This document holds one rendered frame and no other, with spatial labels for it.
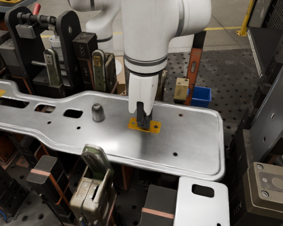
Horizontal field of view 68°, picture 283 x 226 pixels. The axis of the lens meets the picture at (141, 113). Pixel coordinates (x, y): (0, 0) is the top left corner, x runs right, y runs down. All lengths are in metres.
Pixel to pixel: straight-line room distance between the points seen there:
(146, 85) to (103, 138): 0.20
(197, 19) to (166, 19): 0.06
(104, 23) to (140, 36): 0.63
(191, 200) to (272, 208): 0.14
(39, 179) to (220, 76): 1.08
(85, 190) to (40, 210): 0.42
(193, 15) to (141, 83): 0.14
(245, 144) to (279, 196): 0.16
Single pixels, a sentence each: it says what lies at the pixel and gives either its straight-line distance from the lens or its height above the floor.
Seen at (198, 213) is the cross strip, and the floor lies 1.00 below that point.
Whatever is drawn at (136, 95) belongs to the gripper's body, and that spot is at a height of 1.14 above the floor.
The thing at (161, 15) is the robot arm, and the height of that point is 1.29.
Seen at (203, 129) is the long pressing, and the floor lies 1.00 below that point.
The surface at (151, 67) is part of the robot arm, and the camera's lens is 0.39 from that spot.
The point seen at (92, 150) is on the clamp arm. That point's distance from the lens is 0.37.
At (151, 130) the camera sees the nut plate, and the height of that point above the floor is 1.00.
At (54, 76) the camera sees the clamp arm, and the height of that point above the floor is 1.02.
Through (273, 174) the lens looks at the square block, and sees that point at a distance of 0.47.
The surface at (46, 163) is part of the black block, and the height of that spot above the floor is 0.99.
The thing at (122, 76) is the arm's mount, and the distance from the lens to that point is 1.11.
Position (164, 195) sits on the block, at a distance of 0.47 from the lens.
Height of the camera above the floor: 1.41
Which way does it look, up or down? 45 degrees down
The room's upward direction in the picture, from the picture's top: straight up
